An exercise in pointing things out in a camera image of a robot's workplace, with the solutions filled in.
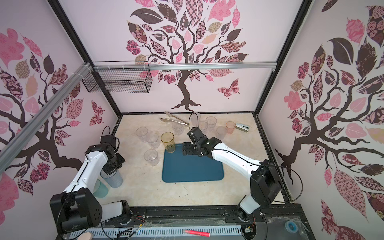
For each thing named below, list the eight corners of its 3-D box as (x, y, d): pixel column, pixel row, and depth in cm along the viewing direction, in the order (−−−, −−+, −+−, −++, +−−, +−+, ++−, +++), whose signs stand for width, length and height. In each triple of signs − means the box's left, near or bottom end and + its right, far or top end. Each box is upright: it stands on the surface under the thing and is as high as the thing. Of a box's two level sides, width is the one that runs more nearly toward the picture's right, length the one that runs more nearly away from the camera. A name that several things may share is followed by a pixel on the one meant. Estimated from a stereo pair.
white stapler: (234, 129, 112) (235, 126, 110) (235, 124, 115) (236, 122, 113) (247, 132, 110) (248, 130, 108) (248, 127, 113) (249, 125, 111)
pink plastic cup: (225, 134, 109) (226, 128, 104) (224, 125, 114) (225, 120, 109) (234, 134, 109) (236, 128, 104) (233, 125, 114) (234, 120, 109)
